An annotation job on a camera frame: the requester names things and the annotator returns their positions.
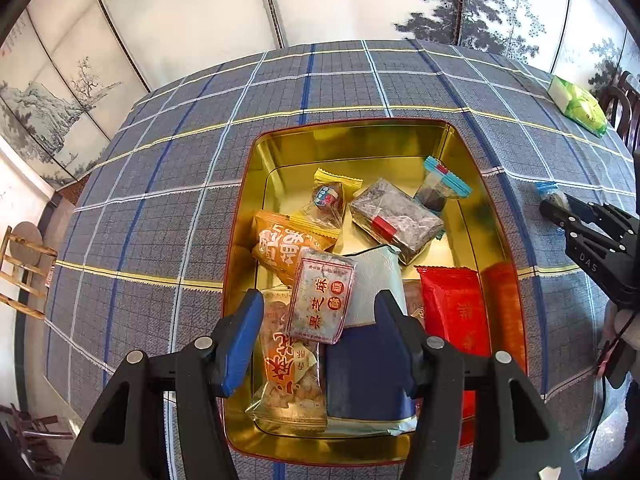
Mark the green tissue pack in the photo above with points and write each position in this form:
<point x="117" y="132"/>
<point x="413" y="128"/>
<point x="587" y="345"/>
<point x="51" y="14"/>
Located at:
<point x="580" y="107"/>

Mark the light bamboo chair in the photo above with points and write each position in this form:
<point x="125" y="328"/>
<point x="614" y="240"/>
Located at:
<point x="27" y="247"/>

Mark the clear packet with red label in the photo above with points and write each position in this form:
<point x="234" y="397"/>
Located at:
<point x="395" y="210"/>

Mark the white and blue snack packet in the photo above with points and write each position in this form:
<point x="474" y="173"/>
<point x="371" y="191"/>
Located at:
<point x="370" y="380"/>

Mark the clear fried snack packet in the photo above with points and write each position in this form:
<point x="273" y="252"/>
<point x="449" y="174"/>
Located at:
<point x="290" y="380"/>

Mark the red snack packet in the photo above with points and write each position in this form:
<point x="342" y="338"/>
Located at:
<point x="455" y="310"/>

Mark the red tin box gold interior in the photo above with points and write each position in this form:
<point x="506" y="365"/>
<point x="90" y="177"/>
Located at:
<point x="300" y="160"/>

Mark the orange snack packet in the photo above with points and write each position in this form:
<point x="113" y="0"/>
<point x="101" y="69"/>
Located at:
<point x="277" y="250"/>

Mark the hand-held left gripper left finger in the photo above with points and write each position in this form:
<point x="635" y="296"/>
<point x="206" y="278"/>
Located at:
<point x="242" y="345"/>

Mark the yellow brown candy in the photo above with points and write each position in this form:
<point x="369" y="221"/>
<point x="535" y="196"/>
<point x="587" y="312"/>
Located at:
<point x="327" y="195"/>

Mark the person's right hand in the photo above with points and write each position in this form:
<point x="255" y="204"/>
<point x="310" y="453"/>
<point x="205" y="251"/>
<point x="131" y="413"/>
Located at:
<point x="625" y="327"/>

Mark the painted folding screen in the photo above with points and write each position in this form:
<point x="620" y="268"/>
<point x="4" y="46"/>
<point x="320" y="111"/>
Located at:
<point x="200" y="10"/>

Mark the dark wooden chair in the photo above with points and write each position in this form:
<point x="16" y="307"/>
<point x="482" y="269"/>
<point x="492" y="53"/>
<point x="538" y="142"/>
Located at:
<point x="625" y="110"/>

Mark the teal candy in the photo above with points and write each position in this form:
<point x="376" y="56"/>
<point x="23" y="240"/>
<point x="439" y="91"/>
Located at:
<point x="440" y="185"/>

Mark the dark wooden stool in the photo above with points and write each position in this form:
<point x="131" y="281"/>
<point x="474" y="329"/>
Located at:
<point x="35" y="427"/>

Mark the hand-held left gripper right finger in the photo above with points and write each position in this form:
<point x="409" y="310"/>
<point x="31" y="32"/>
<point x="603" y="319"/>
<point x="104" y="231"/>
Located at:
<point x="395" y="345"/>

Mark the brown sesame cake packet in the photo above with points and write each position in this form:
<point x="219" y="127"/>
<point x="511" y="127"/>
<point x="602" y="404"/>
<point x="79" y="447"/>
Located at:
<point x="322" y="300"/>

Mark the clear blue-twist dark candy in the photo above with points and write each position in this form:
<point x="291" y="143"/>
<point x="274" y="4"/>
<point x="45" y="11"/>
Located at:
<point x="547" y="189"/>

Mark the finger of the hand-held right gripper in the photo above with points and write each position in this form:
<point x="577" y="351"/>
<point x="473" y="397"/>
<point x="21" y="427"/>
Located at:
<point x="610" y="220"/>
<point x="565" y="220"/>

